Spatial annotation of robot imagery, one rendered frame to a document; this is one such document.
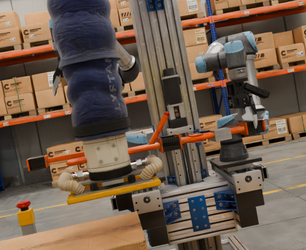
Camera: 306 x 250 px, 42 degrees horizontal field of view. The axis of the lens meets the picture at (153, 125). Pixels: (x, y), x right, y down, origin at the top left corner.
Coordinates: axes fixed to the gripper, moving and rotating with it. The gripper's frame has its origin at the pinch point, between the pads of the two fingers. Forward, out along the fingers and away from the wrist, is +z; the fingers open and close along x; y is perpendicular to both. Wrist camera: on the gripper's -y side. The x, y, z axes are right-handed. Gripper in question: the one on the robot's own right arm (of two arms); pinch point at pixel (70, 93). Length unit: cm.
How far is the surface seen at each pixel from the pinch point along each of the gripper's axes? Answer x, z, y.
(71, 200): 1, 39, -46
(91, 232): -1, 57, -30
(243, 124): -69, 27, -29
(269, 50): -363, -53, 679
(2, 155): 288, 70, 802
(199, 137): -50, 28, -31
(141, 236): -20, 57, -47
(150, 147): -30, 28, -32
